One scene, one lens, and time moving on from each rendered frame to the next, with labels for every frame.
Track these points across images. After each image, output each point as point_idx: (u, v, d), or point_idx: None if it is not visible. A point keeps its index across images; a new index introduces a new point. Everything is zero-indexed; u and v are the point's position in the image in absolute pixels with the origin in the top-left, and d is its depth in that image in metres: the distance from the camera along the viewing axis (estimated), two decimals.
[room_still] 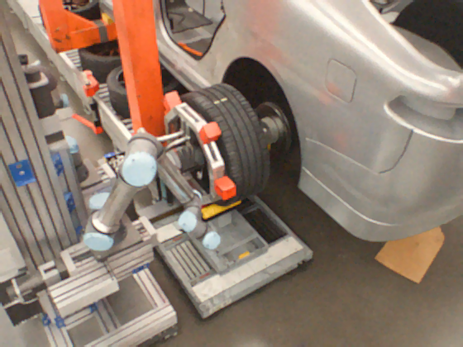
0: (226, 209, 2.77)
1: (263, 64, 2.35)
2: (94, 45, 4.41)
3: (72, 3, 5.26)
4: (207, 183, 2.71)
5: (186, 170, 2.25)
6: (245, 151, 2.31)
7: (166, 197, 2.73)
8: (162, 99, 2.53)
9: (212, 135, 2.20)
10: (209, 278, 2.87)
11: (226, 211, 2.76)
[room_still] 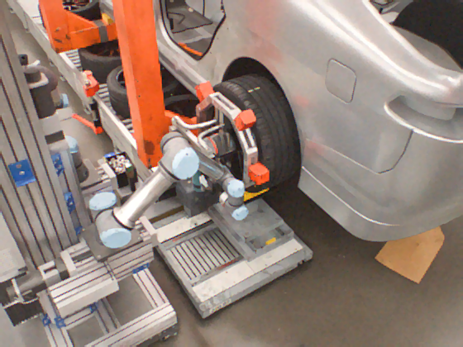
0: (255, 196, 2.86)
1: (263, 64, 2.35)
2: (94, 45, 4.41)
3: (72, 3, 5.26)
4: (237, 171, 2.80)
5: (222, 156, 2.34)
6: (278, 138, 2.39)
7: (197, 184, 2.82)
8: (195, 88, 2.61)
9: (248, 121, 2.28)
10: (209, 278, 2.87)
11: (255, 197, 2.85)
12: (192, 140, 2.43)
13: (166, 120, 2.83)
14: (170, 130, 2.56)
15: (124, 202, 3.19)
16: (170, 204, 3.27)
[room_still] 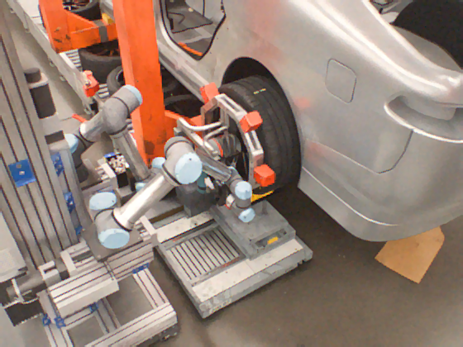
0: (260, 197, 2.85)
1: (263, 64, 2.35)
2: (94, 45, 4.41)
3: (72, 3, 5.26)
4: (242, 173, 2.78)
5: (228, 158, 2.32)
6: (284, 140, 2.38)
7: (202, 186, 2.80)
8: (200, 90, 2.60)
9: (254, 123, 2.27)
10: (209, 278, 2.87)
11: (260, 199, 2.83)
12: (197, 142, 2.42)
13: (166, 120, 2.83)
14: (175, 132, 2.55)
15: (124, 202, 3.19)
16: (170, 204, 3.27)
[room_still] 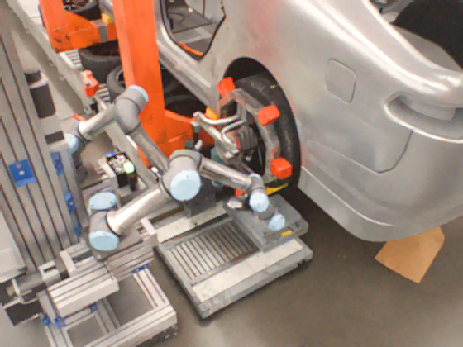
0: (274, 191, 2.89)
1: (263, 64, 2.35)
2: (94, 45, 4.41)
3: (72, 3, 5.26)
4: (257, 167, 2.83)
5: (245, 150, 2.37)
6: None
7: (217, 179, 2.85)
8: (217, 85, 2.65)
9: (271, 116, 2.32)
10: (209, 278, 2.87)
11: (274, 192, 2.88)
12: (215, 135, 2.46)
13: (166, 120, 2.83)
14: (193, 126, 2.59)
15: (124, 202, 3.19)
16: (170, 204, 3.27)
